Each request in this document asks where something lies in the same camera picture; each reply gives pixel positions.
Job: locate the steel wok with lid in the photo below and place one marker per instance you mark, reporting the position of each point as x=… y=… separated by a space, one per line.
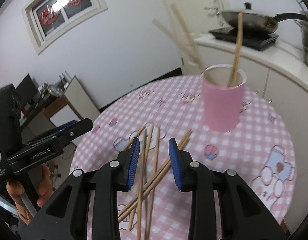
x=253 y=20

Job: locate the leaning white board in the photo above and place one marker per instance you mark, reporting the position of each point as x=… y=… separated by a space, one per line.
x=74 y=104

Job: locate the silver door handle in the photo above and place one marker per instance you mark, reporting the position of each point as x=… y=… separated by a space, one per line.
x=214 y=10

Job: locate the white panel door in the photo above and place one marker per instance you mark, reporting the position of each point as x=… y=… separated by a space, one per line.
x=198 y=23

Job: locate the black induction cooktop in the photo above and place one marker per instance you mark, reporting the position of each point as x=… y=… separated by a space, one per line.
x=254 y=39

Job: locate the round clock on desk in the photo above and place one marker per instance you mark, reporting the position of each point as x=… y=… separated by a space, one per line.
x=55 y=90

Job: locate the window with red decorations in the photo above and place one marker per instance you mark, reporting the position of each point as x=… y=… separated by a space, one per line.
x=47 y=20

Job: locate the pink cylindrical utensil holder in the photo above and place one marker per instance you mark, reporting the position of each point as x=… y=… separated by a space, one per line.
x=221 y=103

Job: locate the stainless steel steamer pot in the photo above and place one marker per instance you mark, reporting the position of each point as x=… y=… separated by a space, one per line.
x=304 y=29

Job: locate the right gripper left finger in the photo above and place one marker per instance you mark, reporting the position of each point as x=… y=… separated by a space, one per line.
x=87 y=199

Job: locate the black monitor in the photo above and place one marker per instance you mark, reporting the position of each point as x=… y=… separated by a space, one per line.
x=26 y=90

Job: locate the dark wooden side desk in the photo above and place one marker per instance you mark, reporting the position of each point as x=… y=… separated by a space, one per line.
x=33 y=122

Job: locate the person's left hand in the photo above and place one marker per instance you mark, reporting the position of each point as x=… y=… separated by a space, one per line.
x=16 y=190

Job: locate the pink checkered tablecloth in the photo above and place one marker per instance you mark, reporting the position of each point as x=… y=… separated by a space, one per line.
x=259 y=148

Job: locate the white kitchen cabinet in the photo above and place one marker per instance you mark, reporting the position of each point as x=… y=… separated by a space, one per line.
x=279 y=79

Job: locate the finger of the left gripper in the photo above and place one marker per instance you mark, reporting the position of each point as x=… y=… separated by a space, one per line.
x=54 y=140

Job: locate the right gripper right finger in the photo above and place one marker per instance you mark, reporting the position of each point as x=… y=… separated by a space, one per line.
x=243 y=215

